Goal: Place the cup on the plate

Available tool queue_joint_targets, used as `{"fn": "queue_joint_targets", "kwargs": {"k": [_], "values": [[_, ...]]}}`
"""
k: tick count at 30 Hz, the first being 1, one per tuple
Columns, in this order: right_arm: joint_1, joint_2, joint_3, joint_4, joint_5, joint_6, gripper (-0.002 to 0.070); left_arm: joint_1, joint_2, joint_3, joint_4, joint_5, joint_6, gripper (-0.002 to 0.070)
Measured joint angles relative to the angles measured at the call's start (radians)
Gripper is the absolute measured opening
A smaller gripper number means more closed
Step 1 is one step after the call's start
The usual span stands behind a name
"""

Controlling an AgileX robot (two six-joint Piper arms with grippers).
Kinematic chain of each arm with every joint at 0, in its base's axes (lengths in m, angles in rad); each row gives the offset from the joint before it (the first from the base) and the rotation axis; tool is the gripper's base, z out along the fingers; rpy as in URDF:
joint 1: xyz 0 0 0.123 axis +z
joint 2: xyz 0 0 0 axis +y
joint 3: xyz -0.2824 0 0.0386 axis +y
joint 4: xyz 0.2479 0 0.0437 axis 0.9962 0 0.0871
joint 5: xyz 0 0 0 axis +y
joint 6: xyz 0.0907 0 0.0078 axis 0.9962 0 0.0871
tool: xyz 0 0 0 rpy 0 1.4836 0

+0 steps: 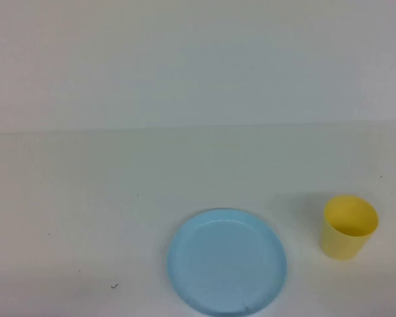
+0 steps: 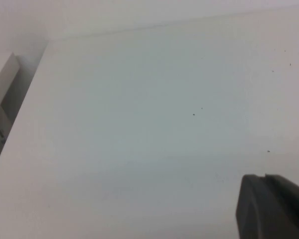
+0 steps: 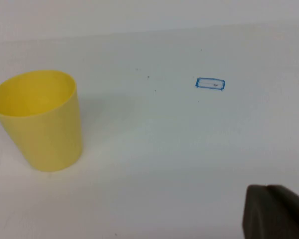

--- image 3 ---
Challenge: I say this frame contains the blue-bordered label sticker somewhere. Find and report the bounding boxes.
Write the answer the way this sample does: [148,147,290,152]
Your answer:
[195,77,226,91]

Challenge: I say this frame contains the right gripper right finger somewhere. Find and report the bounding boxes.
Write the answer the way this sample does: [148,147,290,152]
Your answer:
[260,185,299,239]

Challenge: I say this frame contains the yellow plastic cup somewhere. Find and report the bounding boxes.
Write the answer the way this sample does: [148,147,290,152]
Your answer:
[0,69,83,172]

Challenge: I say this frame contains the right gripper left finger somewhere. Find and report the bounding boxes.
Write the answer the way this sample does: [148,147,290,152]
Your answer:
[242,184,269,239]

